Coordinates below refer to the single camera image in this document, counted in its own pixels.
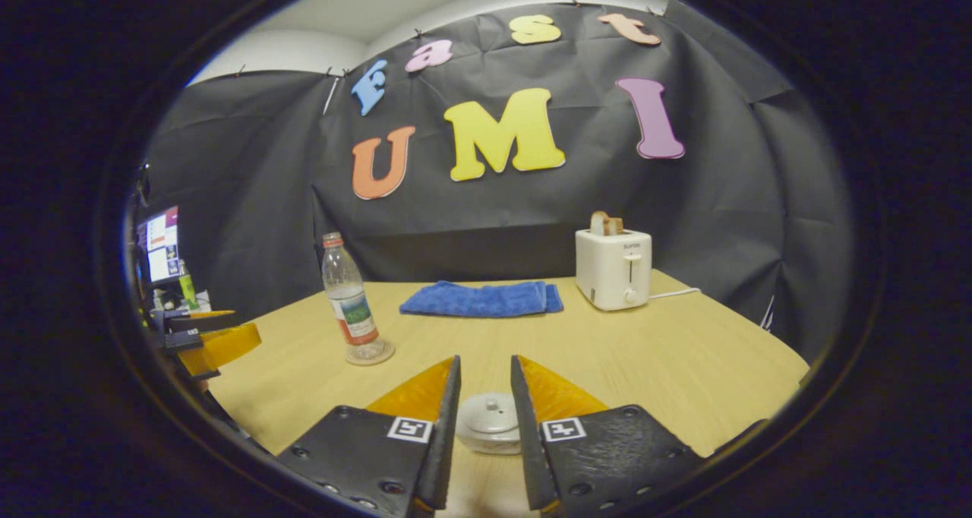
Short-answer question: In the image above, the round beige coaster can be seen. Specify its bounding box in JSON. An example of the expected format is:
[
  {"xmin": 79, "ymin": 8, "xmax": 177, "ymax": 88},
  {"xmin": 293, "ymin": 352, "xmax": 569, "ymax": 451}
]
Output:
[{"xmin": 346, "ymin": 340, "xmax": 396, "ymax": 366}]

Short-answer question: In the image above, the black backdrop cloth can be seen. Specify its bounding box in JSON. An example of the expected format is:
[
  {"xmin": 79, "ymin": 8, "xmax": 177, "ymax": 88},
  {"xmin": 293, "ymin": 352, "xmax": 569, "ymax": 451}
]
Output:
[{"xmin": 144, "ymin": 0, "xmax": 855, "ymax": 367}]

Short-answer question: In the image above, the white ceramic teacup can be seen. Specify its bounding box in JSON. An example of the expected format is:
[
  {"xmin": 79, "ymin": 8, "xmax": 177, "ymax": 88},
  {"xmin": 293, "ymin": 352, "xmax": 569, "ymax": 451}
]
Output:
[{"xmin": 456, "ymin": 427, "xmax": 523, "ymax": 456}]

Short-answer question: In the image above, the clear plastic water bottle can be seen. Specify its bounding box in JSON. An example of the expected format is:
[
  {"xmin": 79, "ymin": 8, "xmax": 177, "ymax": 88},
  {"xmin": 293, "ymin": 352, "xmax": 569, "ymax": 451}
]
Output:
[{"xmin": 321, "ymin": 232, "xmax": 387, "ymax": 361}]

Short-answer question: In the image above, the small green bottle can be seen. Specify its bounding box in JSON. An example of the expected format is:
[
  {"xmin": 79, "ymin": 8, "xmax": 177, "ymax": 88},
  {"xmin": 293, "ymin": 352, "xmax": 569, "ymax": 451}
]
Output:
[{"xmin": 179, "ymin": 260, "xmax": 200, "ymax": 310}]

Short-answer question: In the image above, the folded blue towel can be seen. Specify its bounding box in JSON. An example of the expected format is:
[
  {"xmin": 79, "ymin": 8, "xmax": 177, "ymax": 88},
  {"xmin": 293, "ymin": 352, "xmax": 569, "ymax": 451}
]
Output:
[{"xmin": 399, "ymin": 280, "xmax": 564, "ymax": 319}]

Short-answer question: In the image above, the white toaster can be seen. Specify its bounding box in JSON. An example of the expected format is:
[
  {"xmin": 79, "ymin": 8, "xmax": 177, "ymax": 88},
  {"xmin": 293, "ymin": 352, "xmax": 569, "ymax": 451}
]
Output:
[{"xmin": 575, "ymin": 228, "xmax": 653, "ymax": 311}]

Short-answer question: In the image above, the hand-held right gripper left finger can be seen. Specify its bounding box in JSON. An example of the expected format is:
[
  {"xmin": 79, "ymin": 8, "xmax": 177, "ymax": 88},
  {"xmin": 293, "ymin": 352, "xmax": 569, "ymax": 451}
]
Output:
[{"xmin": 277, "ymin": 355, "xmax": 462, "ymax": 518}]

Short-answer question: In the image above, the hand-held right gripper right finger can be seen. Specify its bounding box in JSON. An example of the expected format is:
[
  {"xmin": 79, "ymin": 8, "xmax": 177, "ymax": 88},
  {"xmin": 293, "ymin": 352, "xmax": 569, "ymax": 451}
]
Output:
[{"xmin": 510, "ymin": 355, "xmax": 707, "ymax": 515}]

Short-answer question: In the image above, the computer monitor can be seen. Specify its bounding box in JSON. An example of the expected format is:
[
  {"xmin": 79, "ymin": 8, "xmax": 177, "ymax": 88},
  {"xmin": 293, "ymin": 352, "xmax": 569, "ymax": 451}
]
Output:
[{"xmin": 144, "ymin": 205, "xmax": 181, "ymax": 283}]

